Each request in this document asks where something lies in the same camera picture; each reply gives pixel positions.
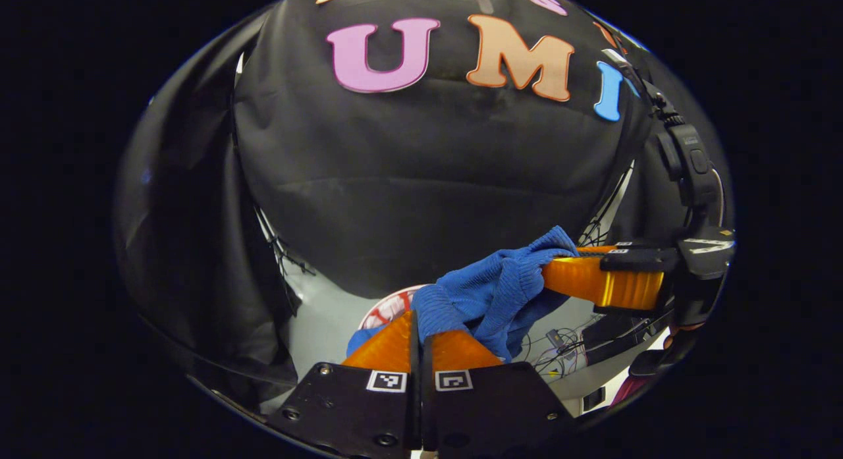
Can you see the laundry hamper with red print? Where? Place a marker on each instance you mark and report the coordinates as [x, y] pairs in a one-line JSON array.
[[388, 307]]

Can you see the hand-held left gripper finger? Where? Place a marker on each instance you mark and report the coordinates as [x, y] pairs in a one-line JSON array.
[[415, 406], [428, 413]]

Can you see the blue shirt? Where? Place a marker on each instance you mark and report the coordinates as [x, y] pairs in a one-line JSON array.
[[494, 288]]

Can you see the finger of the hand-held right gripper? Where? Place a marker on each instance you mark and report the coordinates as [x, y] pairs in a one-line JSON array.
[[639, 260], [612, 284]]

